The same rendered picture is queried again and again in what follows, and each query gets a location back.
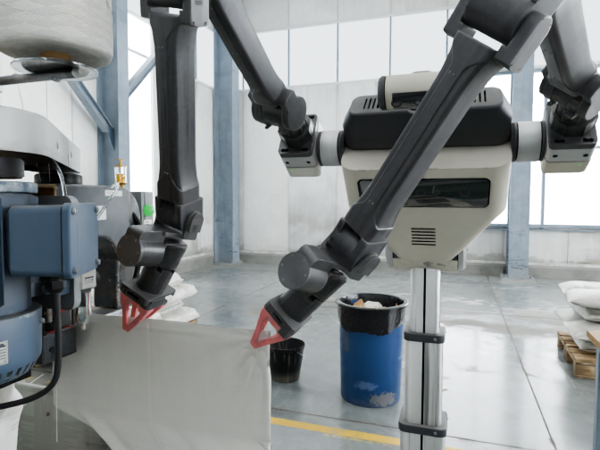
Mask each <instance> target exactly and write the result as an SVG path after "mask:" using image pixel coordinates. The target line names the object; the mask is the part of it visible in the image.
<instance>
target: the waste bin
mask: <svg viewBox="0 0 600 450"><path fill-rule="evenodd" d="M360 299H362V300H363V302H364V303H366V302H367V301H371V302H379V303H380V304H381V305H382V307H384V308H370V307H360V306H354V303H355V302H357V301H358V300H360ZM335 302H336V304H337V313H338V318H339V334H340V378H341V396H342V397H343V398H344V399H345V400H346V401H347V402H348V403H350V404H354V405H358V406H361V407H367V408H383V407H389V406H391V405H394V404H396V403H397V402H398V401H399V400H400V395H401V376H402V356H403V333H404V319H405V308H406V307H407V306H408V301H407V300H406V299H404V298H402V297H401V296H394V295H390V294H382V293H352V294H345V295H342V296H339V297H338V298H336V300H335ZM396 303H397V306H396Z"/></svg>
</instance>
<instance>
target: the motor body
mask: <svg viewBox="0 0 600 450"><path fill-rule="evenodd" d="M37 192H38V184H37V183H34V182H23V181H5V180H0V385H1V384H4V383H6V382H8V381H11V380H13V379H17V378H19V377H20V376H21V375H23V374H25V373H26V372H27V371H29V370H30V369H31V368H32V367H33V366H34V365H35V363H36V361H37V360H38V357H39V356H40V355H41V351H42V323H44V322H45V318H42V305H41V304H40V303H37V302H34V301H31V282H35V281H40V277H14V276H13V275H12V274H11V273H10V270H9V268H8V266H7V256H6V227H5V216H6V214H7V213H8V211H9V209H10V208H11V206H13V205H38V197H36V196H33V195H31V194H36V193H37Z"/></svg>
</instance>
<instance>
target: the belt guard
mask: <svg viewBox="0 0 600 450"><path fill-rule="evenodd" d="M0 156H8V157H15V158H20V159H24V160H23V161H24V170H25V171H34V172H39V173H49V169H50V173H58V171H57V169H56V168H55V166H54V164H53V163H52V162H51V161H50V160H55V161H56V162H57V163H58V165H59V166H60V168H61V171H62V173H64V174H79V173H80V149H78V148H77V147H76V146H75V145H74V144H73V143H72V142H71V141H70V140H69V139H68V138H67V137H66V136H65V135H64V134H63V133H62V132H61V131H60V130H59V129H58V128H56V127H55V125H54V124H53V123H52V122H51V121H49V120H48V119H47V118H46V117H44V116H43V115H40V114H38V113H35V112H30V111H26V110H22V109H18V108H13V107H9V106H3V105H0ZM48 164H49V166H48Z"/></svg>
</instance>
